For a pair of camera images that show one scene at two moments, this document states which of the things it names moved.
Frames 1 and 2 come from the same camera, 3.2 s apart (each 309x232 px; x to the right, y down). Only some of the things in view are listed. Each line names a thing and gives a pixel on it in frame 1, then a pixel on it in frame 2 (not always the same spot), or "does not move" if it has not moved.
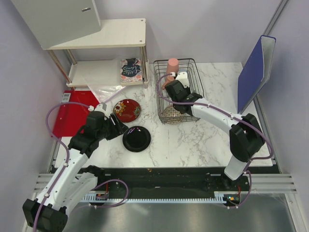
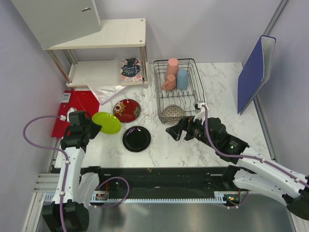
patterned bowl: (171, 115) does not move
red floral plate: (127, 110) does not move
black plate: (136, 138) does not move
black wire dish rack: (178, 86) does not move
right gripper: (188, 90) -> (187, 124)
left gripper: (118, 129) -> (96, 129)
